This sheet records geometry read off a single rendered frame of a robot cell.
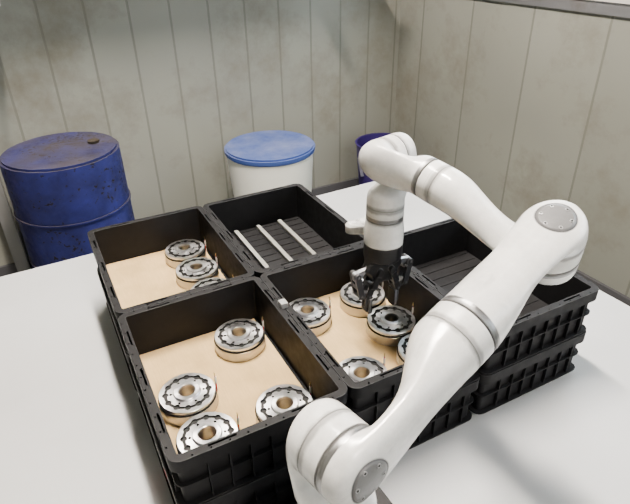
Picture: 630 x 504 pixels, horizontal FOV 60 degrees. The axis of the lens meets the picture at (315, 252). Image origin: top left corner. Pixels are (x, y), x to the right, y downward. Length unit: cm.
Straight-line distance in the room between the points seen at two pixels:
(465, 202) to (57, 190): 192
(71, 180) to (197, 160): 98
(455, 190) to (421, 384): 35
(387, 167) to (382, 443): 48
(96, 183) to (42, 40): 77
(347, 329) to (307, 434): 58
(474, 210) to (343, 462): 45
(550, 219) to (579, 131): 207
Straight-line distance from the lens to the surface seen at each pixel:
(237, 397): 106
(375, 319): 118
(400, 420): 64
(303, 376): 107
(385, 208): 99
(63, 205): 253
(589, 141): 284
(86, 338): 151
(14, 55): 298
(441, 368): 66
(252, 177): 282
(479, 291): 72
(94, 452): 123
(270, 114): 336
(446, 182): 89
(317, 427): 64
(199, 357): 116
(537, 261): 76
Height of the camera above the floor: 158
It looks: 31 degrees down
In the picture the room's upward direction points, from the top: 1 degrees counter-clockwise
